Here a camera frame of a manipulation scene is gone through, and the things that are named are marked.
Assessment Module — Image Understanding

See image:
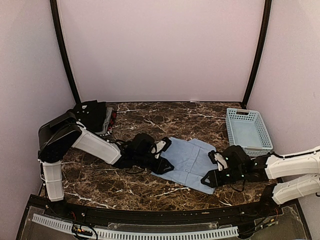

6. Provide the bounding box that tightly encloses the light blue plastic basket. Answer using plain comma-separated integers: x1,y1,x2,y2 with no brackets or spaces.
225,108,273,157

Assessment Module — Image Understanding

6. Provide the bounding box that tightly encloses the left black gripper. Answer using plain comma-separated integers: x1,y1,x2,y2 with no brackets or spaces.
134,152,174,174

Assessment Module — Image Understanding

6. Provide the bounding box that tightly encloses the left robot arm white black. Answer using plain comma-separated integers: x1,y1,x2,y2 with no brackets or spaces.
37,111,175,218

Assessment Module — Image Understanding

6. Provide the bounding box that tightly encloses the white slotted cable duct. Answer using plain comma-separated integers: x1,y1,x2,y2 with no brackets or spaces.
31,213,239,240

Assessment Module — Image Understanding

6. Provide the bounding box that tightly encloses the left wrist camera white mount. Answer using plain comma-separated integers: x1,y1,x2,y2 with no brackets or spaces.
151,137,172,159

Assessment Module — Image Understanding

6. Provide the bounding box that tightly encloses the black front rail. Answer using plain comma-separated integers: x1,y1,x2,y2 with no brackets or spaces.
23,194,298,227

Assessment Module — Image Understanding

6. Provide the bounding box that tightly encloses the small circuit board with wires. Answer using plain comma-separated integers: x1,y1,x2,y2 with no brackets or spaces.
71,224,99,240

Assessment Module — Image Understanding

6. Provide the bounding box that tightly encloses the grey shirt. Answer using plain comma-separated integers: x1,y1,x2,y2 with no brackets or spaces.
100,107,113,136

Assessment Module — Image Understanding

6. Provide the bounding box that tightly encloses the left black frame post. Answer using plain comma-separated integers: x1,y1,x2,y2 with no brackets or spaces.
49,0,81,104

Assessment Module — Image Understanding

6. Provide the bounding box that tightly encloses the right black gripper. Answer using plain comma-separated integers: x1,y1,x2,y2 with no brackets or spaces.
201,166,245,188

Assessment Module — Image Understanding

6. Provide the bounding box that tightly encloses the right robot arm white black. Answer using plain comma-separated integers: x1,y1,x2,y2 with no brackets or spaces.
201,145,320,217

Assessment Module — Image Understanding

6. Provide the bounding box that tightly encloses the black frame post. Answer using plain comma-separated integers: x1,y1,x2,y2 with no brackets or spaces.
49,0,81,104
240,0,272,109

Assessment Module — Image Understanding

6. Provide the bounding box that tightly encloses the light blue long sleeve shirt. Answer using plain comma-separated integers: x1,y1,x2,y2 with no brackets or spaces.
152,137,218,195

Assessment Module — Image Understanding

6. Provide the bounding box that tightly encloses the black red printed shirt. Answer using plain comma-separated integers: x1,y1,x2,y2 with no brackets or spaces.
106,110,117,136

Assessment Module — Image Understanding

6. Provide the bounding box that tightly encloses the right black frame post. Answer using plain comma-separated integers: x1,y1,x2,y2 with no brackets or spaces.
240,0,272,109

